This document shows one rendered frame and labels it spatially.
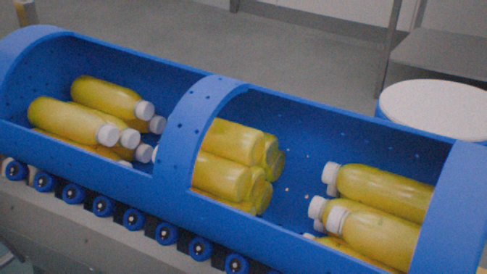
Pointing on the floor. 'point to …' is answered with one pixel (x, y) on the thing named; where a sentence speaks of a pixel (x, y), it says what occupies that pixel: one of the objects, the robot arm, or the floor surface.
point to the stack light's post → (26, 13)
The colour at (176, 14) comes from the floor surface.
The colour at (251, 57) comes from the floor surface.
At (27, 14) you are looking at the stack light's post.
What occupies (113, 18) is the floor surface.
